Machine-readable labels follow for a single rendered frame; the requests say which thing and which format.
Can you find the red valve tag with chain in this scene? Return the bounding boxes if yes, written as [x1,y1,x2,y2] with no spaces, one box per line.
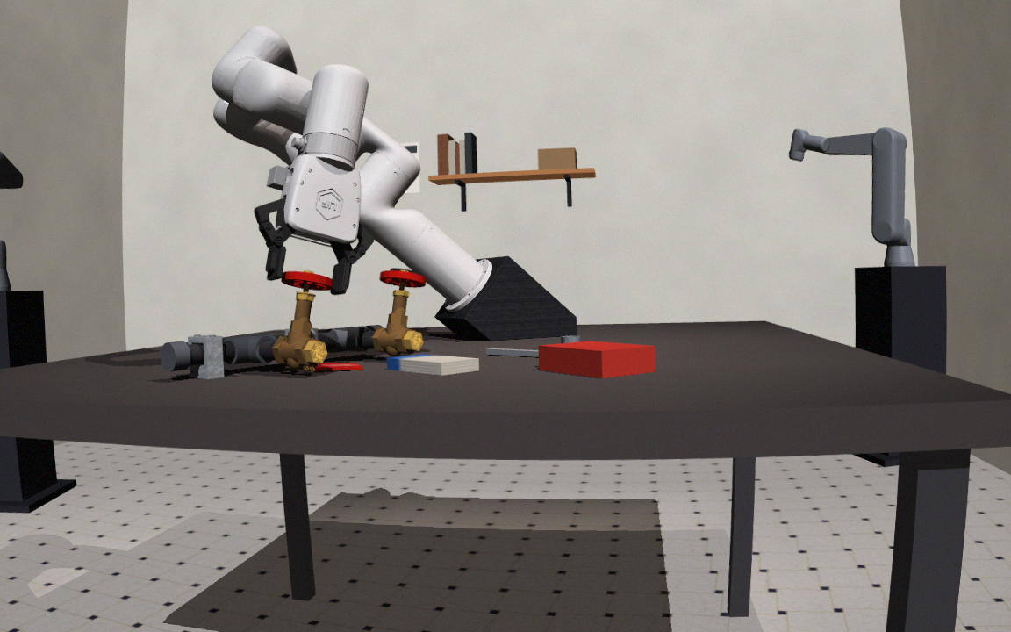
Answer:
[296,291,363,374]

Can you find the red flat box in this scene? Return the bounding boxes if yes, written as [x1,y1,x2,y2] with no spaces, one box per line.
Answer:
[539,341,656,378]

